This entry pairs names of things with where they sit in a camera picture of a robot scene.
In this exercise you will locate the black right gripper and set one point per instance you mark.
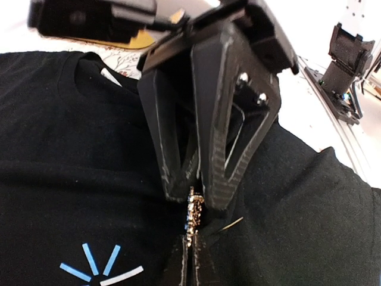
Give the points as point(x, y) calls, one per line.
point(236, 90)

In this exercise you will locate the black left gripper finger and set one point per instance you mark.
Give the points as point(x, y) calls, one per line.
point(176, 271)
point(202, 272)
point(166, 94)

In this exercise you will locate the floral tablecloth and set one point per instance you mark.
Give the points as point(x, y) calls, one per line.
point(121, 61)

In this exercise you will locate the sparkling brooch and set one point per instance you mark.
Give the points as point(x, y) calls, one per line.
point(212, 228)

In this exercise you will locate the aluminium front rail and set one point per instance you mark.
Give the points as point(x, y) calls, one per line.
point(348, 138)

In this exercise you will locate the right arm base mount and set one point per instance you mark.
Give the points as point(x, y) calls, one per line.
point(351, 58)

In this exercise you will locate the black t-shirt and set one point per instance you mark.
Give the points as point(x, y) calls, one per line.
point(82, 201)

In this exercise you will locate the yellow plastic basket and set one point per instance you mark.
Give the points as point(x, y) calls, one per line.
point(141, 41)

